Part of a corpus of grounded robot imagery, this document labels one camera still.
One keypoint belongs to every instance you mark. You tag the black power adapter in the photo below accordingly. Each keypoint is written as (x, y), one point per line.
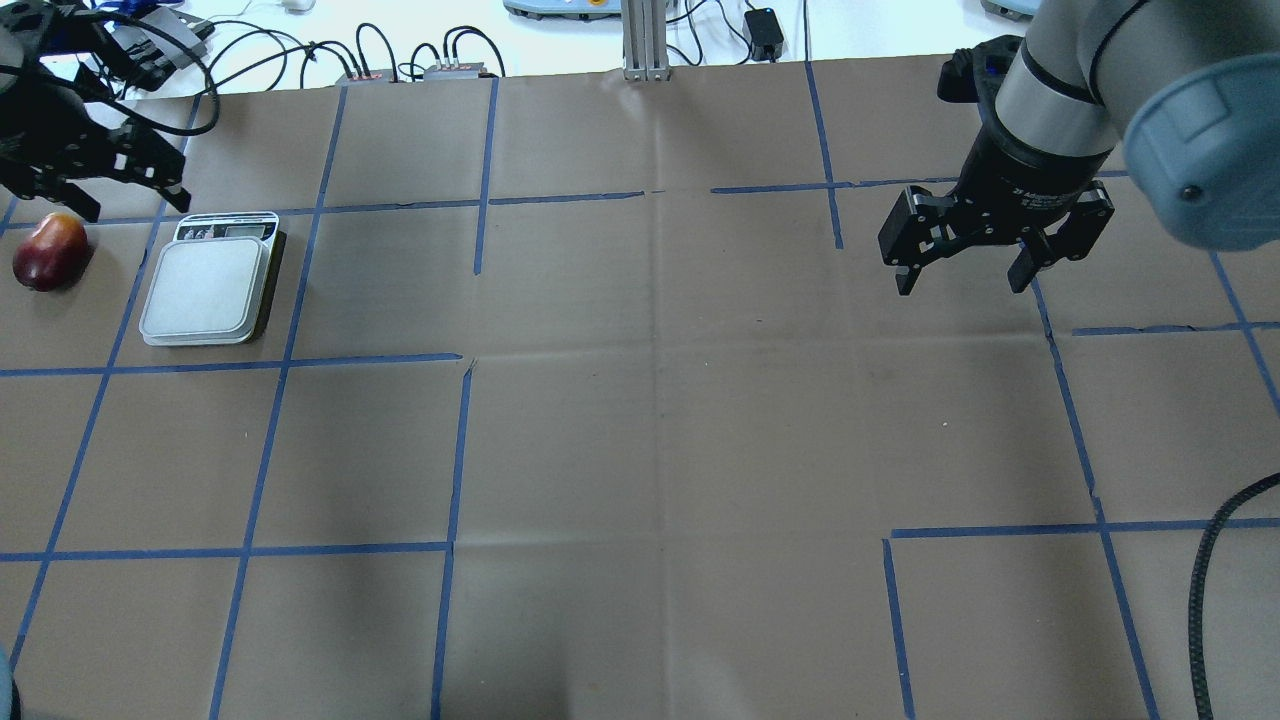
(765, 36)

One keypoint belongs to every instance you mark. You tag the brown paper table cover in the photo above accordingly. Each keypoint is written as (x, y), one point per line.
(581, 399)

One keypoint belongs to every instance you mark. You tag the aluminium frame post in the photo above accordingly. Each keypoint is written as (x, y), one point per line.
(645, 55)

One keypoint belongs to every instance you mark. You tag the red yellow mango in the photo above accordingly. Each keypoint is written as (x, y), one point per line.
(53, 255)

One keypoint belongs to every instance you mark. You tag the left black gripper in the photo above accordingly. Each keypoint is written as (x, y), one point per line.
(30, 118)

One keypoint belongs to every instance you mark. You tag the white digital kitchen scale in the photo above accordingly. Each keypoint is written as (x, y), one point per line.
(211, 280)

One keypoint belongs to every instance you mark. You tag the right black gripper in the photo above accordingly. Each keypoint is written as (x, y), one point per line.
(1022, 172)

